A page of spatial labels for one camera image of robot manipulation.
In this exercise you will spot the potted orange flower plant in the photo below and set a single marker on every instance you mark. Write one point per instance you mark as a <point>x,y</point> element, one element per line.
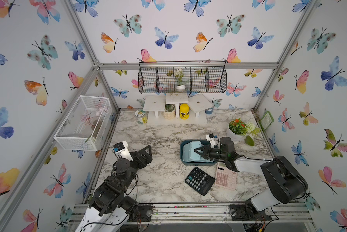
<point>237,131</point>

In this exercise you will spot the white mesh wall basket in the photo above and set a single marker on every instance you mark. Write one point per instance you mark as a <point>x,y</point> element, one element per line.
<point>84,126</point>

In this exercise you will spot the small white flower pot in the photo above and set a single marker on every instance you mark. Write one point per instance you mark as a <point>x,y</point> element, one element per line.
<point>179,77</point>

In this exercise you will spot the white wooden riser shelf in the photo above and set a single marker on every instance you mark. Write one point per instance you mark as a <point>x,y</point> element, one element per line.
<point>155,106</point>

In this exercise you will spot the yellow plastic jar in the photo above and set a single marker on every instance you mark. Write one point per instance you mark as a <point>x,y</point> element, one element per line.
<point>184,111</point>

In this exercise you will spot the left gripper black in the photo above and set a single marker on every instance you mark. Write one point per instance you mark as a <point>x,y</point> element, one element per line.
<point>147,158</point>

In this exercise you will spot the sunflower seed can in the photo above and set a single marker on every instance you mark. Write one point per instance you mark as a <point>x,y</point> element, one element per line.
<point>141,116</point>

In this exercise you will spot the black wire wall basket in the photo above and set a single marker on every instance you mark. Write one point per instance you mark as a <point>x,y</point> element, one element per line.
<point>189,77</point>

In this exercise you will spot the cream bumpy plant pot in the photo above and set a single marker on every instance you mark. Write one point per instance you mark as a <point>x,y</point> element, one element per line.
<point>169,112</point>

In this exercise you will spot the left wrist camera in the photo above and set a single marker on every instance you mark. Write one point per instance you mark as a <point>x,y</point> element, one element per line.
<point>121,151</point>

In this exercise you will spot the light blue calculator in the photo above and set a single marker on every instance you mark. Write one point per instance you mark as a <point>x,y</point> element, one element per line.
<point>189,155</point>

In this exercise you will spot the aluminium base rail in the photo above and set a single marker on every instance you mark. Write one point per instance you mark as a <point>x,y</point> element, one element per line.
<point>211,213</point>

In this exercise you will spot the green framed card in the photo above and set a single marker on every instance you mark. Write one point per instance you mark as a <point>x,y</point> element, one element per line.
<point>266,120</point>

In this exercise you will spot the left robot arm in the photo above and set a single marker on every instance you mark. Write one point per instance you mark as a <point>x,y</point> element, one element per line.
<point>112,205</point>

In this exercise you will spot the blue can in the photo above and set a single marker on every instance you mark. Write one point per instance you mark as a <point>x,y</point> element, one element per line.
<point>209,111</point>

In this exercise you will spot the pink calculator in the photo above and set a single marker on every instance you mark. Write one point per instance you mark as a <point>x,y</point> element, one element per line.
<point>225,178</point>

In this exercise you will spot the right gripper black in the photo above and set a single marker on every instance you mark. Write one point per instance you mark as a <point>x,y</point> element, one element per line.
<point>206,151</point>

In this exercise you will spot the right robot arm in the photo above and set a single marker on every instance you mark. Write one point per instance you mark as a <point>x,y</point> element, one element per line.
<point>284,182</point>

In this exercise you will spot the black calculator front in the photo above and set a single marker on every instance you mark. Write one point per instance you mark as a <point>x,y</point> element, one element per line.
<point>200,181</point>

